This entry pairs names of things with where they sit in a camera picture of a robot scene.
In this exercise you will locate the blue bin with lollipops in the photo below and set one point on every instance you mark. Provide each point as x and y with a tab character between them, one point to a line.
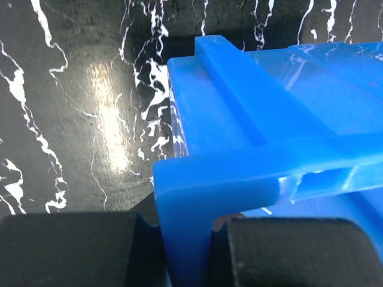
288	133

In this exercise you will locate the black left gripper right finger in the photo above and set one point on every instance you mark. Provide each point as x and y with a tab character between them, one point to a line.
293	252

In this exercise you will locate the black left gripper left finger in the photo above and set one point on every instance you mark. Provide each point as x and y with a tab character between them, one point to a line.
81	249

